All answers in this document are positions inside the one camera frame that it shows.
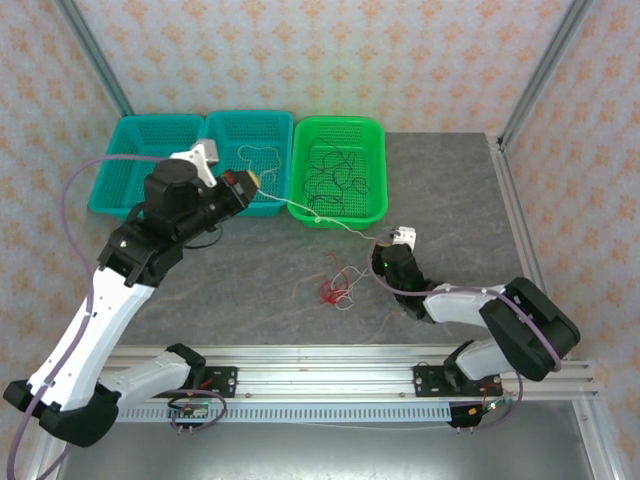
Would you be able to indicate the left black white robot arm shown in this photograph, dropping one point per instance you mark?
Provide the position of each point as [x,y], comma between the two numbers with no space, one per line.
[100,325]

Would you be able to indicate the teal plastic basket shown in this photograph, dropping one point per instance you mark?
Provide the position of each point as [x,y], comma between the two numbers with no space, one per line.
[265,130]
[125,165]

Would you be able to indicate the green plastic basket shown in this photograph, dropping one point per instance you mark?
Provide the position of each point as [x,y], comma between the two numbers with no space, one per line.
[370,145]

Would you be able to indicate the right small circuit board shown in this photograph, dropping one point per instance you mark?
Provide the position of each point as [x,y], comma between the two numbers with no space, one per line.
[487,407]

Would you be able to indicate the small circuit board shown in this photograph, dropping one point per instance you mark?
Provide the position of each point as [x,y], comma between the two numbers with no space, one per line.
[487,407]
[192,410]

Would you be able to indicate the left small circuit board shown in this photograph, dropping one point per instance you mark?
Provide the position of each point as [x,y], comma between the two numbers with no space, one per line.
[192,410]

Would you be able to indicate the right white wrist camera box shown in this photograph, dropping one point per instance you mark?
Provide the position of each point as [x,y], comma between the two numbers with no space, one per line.
[405,237]

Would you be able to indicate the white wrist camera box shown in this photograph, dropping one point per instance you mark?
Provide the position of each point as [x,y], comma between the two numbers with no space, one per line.
[405,237]
[200,157]

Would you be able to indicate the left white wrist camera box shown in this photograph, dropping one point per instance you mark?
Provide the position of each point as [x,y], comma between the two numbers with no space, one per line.
[200,157]

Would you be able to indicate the right black mount plate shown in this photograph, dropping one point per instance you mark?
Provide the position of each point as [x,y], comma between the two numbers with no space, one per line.
[430,380]

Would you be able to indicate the black mount plate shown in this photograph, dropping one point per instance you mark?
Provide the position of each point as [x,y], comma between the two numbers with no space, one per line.
[430,380]
[225,380]

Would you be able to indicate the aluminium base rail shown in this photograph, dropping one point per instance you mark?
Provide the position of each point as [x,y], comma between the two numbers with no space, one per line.
[325,372]

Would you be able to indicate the aluminium table side rail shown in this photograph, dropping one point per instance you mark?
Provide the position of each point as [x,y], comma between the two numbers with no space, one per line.
[515,210]

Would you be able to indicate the aluminium frame post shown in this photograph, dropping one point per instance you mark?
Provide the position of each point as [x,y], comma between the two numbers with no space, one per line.
[95,55]
[545,70]

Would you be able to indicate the left black mount plate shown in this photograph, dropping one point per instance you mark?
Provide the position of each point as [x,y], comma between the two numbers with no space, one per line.
[225,380]

